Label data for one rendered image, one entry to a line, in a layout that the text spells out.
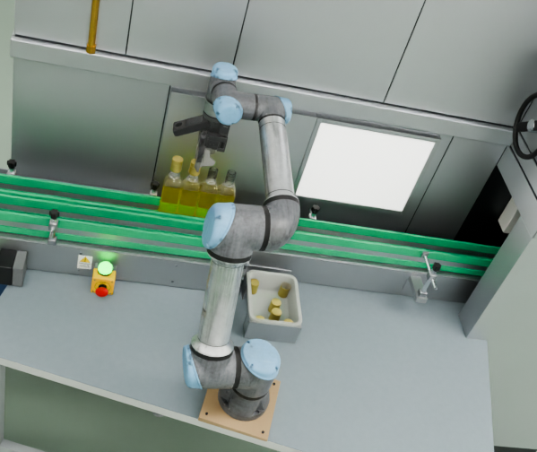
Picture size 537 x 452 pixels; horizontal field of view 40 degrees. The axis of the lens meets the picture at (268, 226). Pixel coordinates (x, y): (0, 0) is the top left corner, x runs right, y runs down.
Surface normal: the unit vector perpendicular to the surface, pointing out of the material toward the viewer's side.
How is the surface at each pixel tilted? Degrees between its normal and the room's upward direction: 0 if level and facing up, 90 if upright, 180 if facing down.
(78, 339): 0
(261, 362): 9
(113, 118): 90
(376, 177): 90
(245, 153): 90
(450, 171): 90
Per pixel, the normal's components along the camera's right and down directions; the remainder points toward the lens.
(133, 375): 0.24, -0.73
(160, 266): 0.07, 0.67
